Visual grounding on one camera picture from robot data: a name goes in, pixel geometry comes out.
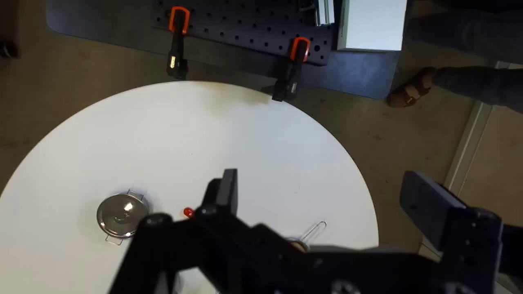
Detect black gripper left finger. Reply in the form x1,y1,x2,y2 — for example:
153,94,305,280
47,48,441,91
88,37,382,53
198,167,240,220

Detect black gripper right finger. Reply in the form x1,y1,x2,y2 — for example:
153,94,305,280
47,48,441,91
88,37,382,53
399,171,469,254

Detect orange and black clamp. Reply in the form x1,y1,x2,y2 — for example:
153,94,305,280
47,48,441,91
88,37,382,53
165,6,193,81
270,37,314,104

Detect black perforated breadboard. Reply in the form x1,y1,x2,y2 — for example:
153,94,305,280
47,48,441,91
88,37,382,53
152,0,337,68

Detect white box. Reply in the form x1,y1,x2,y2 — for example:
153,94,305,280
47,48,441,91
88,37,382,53
335,0,408,55

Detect pale metal bars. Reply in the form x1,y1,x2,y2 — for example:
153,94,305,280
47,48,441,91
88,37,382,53
314,0,337,29

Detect small silver wire-handled pan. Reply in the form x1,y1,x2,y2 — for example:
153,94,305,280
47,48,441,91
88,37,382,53
287,220,328,254

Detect low silver two-handled pot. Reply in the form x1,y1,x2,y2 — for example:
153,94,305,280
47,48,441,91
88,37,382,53
95,189,152,246

